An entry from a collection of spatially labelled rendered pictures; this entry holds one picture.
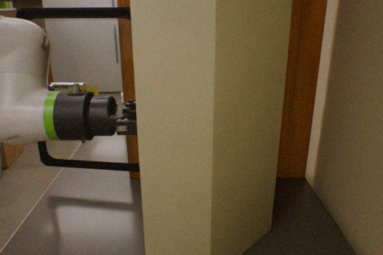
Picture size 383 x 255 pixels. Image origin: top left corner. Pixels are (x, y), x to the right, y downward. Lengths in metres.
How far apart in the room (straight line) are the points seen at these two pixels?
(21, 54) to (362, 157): 0.69
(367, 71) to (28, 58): 0.65
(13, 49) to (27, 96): 0.08
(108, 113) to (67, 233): 0.30
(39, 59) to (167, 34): 0.30
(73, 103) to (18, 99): 0.10
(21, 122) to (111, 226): 0.30
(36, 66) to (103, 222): 0.36
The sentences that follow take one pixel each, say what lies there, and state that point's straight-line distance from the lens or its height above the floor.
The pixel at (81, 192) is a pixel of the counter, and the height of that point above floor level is 0.94.
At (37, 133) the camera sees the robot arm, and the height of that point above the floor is 1.18.
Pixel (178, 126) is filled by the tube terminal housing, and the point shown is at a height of 1.23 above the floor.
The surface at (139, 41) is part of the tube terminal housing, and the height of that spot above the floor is 1.35.
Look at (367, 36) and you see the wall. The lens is 0.77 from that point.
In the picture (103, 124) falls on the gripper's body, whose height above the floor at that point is 1.20.
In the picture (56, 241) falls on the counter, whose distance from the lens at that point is 0.78.
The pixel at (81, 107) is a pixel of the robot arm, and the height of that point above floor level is 1.23.
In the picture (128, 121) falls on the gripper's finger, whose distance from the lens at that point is 0.57.
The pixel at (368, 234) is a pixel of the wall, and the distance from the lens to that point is 0.78.
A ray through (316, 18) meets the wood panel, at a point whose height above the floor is 1.36.
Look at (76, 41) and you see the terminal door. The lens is 0.83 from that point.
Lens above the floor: 1.40
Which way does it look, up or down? 20 degrees down
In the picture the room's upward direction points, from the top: straight up
